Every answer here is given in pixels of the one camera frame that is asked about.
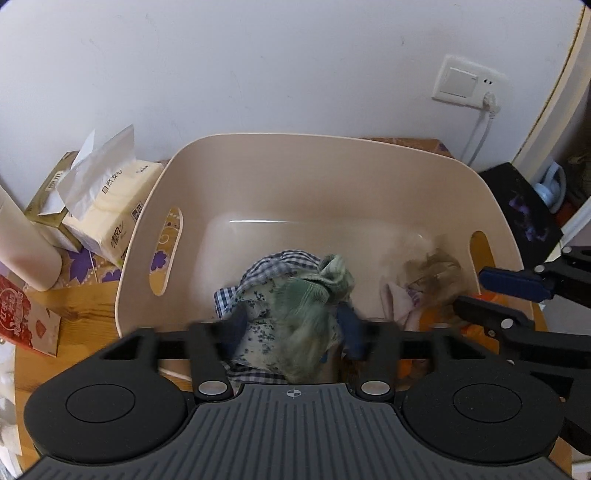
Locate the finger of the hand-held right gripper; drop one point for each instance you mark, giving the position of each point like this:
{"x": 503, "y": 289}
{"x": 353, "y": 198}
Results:
{"x": 494, "y": 314}
{"x": 512, "y": 282}

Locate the white thermos bottle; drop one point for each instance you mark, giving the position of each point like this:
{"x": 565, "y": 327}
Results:
{"x": 27, "y": 249}

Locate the pink brown cloth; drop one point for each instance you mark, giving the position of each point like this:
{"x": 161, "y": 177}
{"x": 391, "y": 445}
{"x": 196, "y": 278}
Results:
{"x": 429, "y": 272}

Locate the red drink carton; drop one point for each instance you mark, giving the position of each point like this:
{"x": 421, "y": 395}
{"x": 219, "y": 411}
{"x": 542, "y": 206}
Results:
{"x": 23, "y": 314}

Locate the black mat with purple print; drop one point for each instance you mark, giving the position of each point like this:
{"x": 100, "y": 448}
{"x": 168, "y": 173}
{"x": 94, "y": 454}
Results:
{"x": 521, "y": 207}

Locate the beige cloth with purple print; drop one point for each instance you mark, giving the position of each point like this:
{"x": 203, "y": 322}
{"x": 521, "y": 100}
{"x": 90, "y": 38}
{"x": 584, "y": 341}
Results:
{"x": 397, "y": 304}

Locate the gold tissue box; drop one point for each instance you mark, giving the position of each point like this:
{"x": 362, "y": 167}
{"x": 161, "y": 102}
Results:
{"x": 46, "y": 194}

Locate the orange sock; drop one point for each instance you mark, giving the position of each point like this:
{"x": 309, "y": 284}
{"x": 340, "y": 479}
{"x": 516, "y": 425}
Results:
{"x": 473, "y": 330}

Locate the white plug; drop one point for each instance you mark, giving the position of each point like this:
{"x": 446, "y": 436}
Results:
{"x": 490, "y": 104}

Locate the white wardrobe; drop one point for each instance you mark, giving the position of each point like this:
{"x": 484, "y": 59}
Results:
{"x": 577, "y": 138}

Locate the blue checked cloth headband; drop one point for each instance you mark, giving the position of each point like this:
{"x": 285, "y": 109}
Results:
{"x": 277, "y": 264}

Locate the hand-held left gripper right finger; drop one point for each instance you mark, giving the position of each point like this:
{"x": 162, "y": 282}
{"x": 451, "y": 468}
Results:
{"x": 351, "y": 328}

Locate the cream tissue pack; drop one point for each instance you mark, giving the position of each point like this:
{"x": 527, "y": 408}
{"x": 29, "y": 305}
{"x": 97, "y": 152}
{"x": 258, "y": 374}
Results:
{"x": 115, "y": 207}

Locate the green scrunchie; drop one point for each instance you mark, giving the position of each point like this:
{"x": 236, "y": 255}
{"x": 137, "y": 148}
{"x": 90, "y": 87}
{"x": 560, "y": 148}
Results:
{"x": 304, "y": 304}

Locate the beige plastic basket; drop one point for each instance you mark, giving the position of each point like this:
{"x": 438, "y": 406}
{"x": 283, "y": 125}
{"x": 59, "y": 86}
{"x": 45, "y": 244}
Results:
{"x": 295, "y": 194}

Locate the white wall switch socket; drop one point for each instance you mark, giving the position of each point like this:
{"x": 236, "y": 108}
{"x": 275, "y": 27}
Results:
{"x": 466, "y": 81}

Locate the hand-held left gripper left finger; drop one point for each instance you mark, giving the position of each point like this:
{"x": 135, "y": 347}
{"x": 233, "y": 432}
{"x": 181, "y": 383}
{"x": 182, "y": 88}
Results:
{"x": 233, "y": 330}

